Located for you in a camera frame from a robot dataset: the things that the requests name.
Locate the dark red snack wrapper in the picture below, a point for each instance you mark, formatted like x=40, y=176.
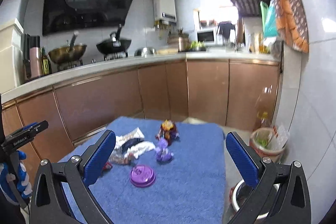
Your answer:
x=168, y=131

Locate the white printed snack bag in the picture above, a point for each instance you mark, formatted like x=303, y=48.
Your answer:
x=119, y=155

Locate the brown kitchen cabinets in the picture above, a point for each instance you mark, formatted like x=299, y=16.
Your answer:
x=77, y=102

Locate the white microwave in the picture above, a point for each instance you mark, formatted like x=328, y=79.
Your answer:
x=208, y=36

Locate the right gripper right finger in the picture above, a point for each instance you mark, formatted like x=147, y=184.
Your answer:
x=284, y=186

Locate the blue towel mat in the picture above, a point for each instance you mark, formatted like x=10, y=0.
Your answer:
x=189, y=189

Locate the white water heater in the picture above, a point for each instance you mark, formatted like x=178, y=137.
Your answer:
x=165, y=10

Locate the white tissue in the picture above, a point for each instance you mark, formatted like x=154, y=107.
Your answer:
x=139, y=149

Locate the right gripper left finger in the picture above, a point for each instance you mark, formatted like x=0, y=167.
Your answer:
x=49, y=202

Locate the steel bowl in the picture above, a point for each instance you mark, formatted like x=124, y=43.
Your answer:
x=145, y=51

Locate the black wok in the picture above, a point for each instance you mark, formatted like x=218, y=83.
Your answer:
x=114, y=44

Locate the purple plastic lid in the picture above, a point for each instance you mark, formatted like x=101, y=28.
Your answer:
x=142, y=176

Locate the green vegetables bowl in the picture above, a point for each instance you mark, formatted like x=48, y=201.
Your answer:
x=197, y=46

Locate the steel pot with lid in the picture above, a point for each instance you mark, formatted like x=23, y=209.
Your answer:
x=181, y=41

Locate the cooking oil bottle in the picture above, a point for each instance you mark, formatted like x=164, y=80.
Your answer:
x=264, y=107

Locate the brass wok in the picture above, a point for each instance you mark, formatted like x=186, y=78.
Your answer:
x=68, y=54

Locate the orange patterned apron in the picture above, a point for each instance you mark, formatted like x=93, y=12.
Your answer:
x=291, y=24

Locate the pink thermos bottle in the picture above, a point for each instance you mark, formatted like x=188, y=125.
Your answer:
x=35, y=57

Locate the teal plastic bag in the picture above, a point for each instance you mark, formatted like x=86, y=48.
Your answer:
x=268, y=15

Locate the white round trash bin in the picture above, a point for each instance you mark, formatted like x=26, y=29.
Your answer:
x=240, y=193

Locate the purple wrapper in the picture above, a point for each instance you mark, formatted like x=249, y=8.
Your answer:
x=162, y=153

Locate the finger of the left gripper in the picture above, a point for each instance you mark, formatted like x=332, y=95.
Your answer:
x=24, y=128
x=15, y=142

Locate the beige trash bin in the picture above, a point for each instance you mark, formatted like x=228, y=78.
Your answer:
x=266, y=142

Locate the olive oil bottle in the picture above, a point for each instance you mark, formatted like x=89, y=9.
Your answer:
x=46, y=63

